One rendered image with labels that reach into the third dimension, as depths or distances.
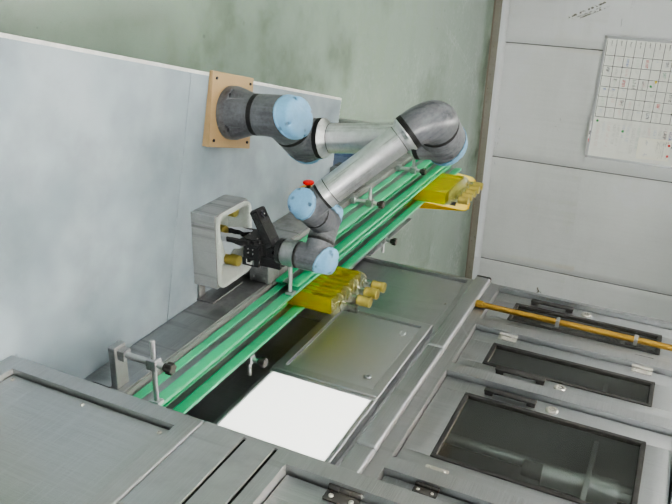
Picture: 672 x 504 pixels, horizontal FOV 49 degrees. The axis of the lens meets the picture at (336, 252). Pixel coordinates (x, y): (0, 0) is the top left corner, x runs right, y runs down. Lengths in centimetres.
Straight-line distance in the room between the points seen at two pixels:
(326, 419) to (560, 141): 634
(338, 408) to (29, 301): 84
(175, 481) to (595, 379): 148
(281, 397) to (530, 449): 68
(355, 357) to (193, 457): 102
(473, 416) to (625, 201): 615
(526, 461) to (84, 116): 136
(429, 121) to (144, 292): 85
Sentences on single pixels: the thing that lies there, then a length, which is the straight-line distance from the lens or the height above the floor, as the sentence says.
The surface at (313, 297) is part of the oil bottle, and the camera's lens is 229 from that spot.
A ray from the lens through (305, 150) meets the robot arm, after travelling 212.
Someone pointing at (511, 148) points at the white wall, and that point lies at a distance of 817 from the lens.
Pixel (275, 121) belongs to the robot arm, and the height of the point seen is 95.
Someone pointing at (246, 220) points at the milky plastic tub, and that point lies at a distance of 219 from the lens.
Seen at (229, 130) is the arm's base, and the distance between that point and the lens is 210.
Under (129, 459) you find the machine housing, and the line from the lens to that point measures 137.
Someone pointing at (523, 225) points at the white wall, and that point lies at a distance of 838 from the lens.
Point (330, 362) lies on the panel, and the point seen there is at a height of 112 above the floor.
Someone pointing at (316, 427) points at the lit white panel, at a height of 123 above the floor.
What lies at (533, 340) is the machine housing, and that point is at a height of 163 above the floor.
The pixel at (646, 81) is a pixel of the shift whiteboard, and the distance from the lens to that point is 783.
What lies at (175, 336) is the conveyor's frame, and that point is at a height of 83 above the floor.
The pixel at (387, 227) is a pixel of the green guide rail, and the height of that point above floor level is 94.
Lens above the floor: 193
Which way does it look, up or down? 23 degrees down
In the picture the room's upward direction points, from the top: 102 degrees clockwise
